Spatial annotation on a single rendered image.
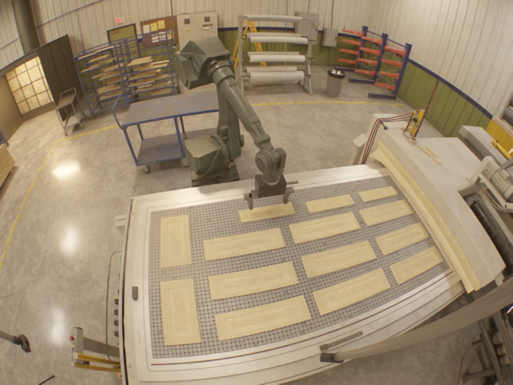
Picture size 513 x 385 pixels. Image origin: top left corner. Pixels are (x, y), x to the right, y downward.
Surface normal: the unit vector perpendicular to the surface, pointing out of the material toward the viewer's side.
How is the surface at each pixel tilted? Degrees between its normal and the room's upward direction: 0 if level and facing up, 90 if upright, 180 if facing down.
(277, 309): 11
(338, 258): 0
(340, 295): 0
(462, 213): 0
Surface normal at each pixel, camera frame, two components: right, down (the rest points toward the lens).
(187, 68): 0.57, 0.25
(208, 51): 0.36, -0.23
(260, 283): 0.07, -0.52
